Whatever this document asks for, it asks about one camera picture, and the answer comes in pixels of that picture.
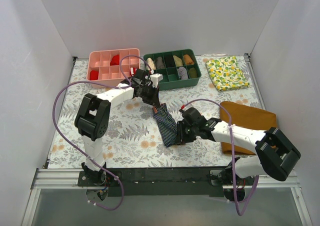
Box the floral patterned table mat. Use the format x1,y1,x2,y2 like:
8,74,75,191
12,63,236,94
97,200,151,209
48,54,263,169

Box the cream rolled underwear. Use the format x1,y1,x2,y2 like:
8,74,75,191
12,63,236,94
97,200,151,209
146,57,156,70

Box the red rolled sock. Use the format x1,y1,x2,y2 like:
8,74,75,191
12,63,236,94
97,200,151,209
89,70,99,81
110,54,120,66

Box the aluminium frame rail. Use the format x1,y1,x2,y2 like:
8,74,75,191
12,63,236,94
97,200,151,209
22,168,312,226

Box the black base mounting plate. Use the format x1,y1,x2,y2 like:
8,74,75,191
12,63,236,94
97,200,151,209
77,166,257,199

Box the olive green rolled underwear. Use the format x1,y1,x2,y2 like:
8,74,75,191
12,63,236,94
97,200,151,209
188,67,198,79

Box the grey striped rolled underwear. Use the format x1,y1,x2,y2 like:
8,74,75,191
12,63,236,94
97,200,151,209
177,66,189,80

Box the navy striped underwear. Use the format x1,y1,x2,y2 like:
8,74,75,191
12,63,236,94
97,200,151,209
152,103,178,148

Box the orange brown rolled underwear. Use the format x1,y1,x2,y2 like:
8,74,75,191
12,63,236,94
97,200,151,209
183,54,195,65

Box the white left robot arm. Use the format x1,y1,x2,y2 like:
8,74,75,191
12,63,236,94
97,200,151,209
74,69,163,186

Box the red rolled sock bottom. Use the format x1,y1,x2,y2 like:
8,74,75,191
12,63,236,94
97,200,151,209
89,70,99,81

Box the red white striped sock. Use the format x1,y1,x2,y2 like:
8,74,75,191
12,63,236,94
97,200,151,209
129,67,138,77

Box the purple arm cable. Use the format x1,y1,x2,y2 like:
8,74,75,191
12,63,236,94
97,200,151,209
178,98,260,216
52,55,153,211

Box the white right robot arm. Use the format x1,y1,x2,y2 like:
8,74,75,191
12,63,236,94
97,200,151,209
175,107,301,185

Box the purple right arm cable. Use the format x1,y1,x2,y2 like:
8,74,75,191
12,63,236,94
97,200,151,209
178,98,260,216

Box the pink divided organizer box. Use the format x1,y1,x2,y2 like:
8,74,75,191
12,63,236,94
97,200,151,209
86,48,140,86

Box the green divided organizer box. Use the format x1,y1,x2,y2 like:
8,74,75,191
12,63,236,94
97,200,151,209
143,49,202,91

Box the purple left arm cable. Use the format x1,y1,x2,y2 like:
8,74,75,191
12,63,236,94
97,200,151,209
52,55,153,211

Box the mustard brown folded cloth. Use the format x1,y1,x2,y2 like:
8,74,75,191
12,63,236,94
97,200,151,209
219,101,278,155

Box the red rolled sock top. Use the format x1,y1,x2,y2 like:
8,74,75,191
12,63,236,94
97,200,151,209
110,54,120,66

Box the lemon print folded cloth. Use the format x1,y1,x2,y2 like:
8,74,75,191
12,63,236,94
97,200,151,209
205,56,250,92

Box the beige yellow rolled underwear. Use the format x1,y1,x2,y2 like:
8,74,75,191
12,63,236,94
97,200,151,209
173,55,184,67

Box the black rolled underwear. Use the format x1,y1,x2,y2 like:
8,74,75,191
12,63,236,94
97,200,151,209
164,55,176,68

